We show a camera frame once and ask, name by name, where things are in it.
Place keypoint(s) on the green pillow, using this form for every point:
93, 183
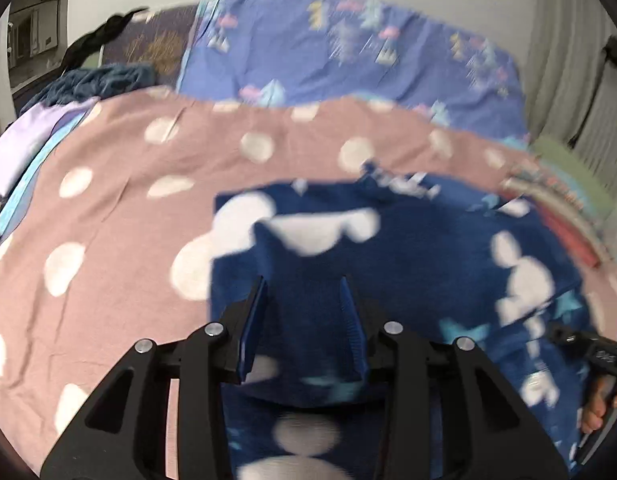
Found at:
568, 165

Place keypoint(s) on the pale curtain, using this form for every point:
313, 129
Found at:
563, 60

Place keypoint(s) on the dark patterned pillow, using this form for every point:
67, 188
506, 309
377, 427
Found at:
158, 45

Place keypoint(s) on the blue tree print bedsheet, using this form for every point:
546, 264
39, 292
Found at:
298, 50

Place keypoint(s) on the person's right hand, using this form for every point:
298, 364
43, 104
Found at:
593, 410

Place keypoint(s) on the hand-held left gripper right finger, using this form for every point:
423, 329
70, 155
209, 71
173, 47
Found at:
352, 330

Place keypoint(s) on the black curtain hook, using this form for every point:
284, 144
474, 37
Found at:
613, 52

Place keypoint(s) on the pink polka dot blanket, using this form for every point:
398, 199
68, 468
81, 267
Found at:
138, 240

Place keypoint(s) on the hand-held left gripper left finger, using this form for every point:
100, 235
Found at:
251, 332

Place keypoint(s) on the stack of folded clothes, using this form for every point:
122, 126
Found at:
548, 185

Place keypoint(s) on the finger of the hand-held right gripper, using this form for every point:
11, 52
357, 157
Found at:
568, 336

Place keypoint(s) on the blue fleece garment white spots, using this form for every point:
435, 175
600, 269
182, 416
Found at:
413, 260

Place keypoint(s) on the lavender cloth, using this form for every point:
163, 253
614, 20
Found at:
28, 135

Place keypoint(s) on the coral pink folded garment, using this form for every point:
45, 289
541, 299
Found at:
573, 235

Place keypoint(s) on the dark teal knitted blanket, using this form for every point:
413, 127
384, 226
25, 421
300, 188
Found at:
98, 82

